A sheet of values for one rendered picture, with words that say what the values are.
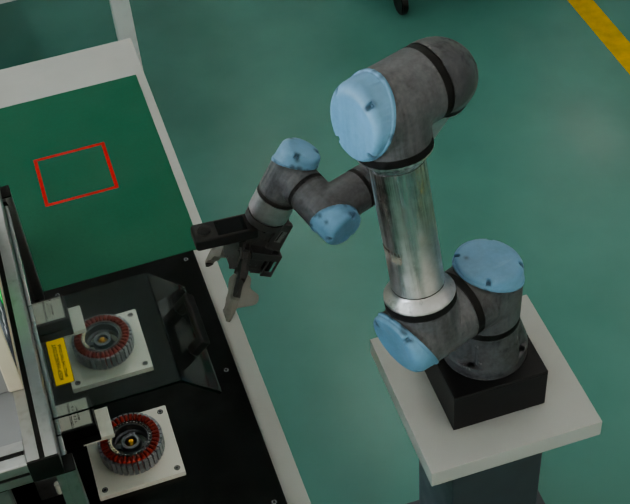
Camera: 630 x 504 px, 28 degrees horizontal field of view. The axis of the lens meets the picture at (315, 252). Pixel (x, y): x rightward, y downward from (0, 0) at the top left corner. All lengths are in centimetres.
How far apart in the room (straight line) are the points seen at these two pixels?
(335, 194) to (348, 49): 217
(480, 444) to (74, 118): 125
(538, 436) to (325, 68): 219
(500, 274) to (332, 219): 29
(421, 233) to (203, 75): 240
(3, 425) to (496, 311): 79
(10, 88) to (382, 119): 149
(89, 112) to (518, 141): 149
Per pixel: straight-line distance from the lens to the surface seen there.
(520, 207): 368
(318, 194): 211
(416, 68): 177
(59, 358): 200
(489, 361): 215
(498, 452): 221
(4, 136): 292
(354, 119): 175
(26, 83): 306
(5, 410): 189
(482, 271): 203
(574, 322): 339
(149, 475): 218
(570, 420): 226
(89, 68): 306
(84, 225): 265
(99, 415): 215
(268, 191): 217
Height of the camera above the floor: 256
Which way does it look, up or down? 46 degrees down
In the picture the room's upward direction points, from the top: 5 degrees counter-clockwise
